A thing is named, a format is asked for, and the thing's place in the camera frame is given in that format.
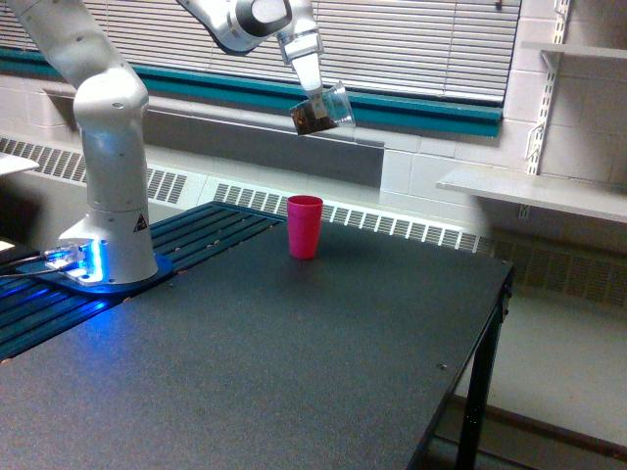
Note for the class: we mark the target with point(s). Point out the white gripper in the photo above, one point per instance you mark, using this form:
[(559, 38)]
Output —
[(301, 52)]

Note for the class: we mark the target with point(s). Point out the clear plastic cup with nuts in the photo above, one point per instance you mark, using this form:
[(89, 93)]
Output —
[(329, 110)]

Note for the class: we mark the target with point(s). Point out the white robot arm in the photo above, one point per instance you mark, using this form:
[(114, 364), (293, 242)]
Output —
[(112, 244)]

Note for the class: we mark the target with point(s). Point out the pink plastic cup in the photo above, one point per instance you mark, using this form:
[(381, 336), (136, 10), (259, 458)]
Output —
[(304, 225)]

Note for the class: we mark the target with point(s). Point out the white window blinds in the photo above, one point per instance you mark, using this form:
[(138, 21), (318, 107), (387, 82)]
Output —
[(448, 49)]

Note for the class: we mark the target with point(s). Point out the white radiator vent cover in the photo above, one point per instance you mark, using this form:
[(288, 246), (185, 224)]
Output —
[(575, 273)]

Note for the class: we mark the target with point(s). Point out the white object at left edge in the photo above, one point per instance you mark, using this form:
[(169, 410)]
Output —
[(10, 164)]

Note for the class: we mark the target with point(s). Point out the black table leg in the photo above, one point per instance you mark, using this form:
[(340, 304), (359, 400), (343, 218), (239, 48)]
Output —
[(480, 380)]

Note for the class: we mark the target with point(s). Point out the white shelf bracket rail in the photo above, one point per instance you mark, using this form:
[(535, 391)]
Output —
[(551, 58)]

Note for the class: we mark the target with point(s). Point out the upper white wall shelf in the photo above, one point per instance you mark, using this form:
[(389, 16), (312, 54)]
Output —
[(576, 50)]

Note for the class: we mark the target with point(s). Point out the white wall shelf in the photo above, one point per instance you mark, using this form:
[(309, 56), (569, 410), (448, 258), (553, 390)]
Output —
[(537, 191), (576, 50)]

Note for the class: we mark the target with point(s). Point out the lower white wall shelf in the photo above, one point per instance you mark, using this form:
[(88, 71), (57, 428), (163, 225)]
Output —
[(537, 191)]

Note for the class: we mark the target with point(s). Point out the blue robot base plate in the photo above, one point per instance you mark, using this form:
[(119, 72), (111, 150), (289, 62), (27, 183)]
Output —
[(165, 271)]

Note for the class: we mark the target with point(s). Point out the black slotted mounting rail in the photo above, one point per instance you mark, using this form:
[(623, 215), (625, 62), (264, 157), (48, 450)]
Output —
[(34, 311)]

